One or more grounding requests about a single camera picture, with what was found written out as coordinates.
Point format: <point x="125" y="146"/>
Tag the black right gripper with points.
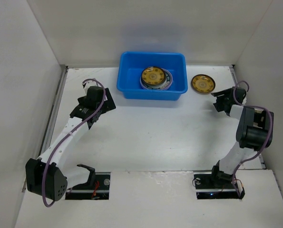
<point x="220" y="101"/>

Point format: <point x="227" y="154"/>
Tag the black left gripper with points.
<point x="109" y="104"/>

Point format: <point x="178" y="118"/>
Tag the yellow patterned plate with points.
<point x="203" y="84"/>
<point x="153" y="76"/>

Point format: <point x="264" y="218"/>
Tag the teal patterned plate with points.
<point x="156" y="80"/>

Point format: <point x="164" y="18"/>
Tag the purple plate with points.
<point x="165" y="86"/>

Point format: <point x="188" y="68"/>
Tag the white plate dark lettered rim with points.
<point x="155" y="78"/>

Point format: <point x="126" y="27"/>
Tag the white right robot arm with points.
<point x="254" y="133"/>

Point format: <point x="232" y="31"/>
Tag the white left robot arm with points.
<point x="45" y="175"/>

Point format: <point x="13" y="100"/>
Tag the blue plastic bin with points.
<point x="132" y="64"/>

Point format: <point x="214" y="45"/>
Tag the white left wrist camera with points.
<point x="88" y="83"/>

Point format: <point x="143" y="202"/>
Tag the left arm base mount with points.
<point x="95" y="188"/>

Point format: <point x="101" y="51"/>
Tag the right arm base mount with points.
<point x="206" y="190"/>

